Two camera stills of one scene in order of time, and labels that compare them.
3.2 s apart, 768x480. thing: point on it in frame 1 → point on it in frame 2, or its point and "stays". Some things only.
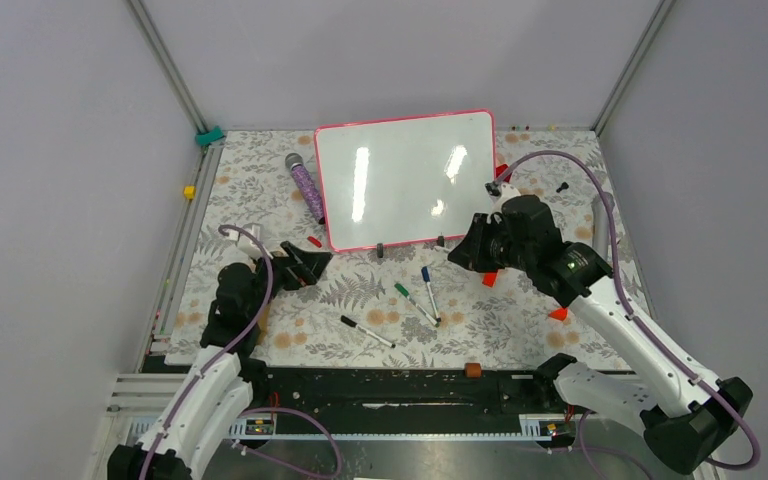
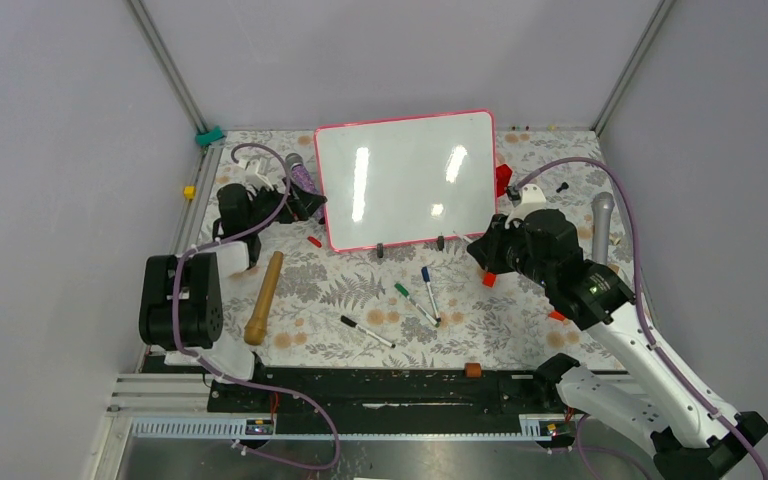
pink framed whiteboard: x=405 y=180 stays
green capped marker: x=406 y=294 stays
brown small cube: x=473 y=370 stays
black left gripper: x=299 y=267 → x=299 y=205
